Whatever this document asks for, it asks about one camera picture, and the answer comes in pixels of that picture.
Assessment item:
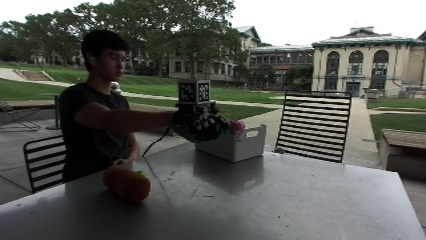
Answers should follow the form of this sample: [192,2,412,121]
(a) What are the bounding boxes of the pink soft toy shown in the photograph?
[227,119,247,136]

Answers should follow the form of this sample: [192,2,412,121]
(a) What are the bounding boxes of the grey building with gabled roof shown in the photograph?
[166,25,263,82]

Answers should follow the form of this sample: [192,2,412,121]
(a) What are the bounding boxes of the orange pumpkin soft toy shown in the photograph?
[101,165,152,205]

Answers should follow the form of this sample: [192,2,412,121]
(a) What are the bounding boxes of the stone bench block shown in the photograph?
[376,128,426,182]

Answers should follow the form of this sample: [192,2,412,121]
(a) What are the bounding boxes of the the person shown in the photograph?
[58,29,187,184]

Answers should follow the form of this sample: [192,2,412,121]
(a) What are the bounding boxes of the small round pedestal table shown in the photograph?
[41,92,62,131]

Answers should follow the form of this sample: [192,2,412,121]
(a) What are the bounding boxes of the white marker cube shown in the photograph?
[176,79,212,106]

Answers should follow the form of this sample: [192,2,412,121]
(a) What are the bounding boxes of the black folding lounge chair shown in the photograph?
[0,101,42,132]

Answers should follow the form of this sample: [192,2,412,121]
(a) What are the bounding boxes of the black slatted metal chair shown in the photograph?
[21,134,67,195]
[274,89,354,164]

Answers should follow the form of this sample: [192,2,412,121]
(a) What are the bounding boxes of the black glove cable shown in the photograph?
[139,126,174,158]

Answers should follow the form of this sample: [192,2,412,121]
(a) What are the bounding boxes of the outdoor stone stairs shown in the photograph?
[13,68,55,82]

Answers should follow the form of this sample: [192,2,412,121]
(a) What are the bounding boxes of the large green tree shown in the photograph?
[70,0,250,79]

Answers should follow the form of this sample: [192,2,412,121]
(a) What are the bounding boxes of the dark brick building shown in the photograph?
[246,44,315,90]

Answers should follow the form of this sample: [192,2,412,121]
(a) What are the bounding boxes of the white plastic bin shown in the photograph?
[192,124,268,164]

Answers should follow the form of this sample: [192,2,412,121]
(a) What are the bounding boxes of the cream building with arched windows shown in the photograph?
[310,26,426,98]

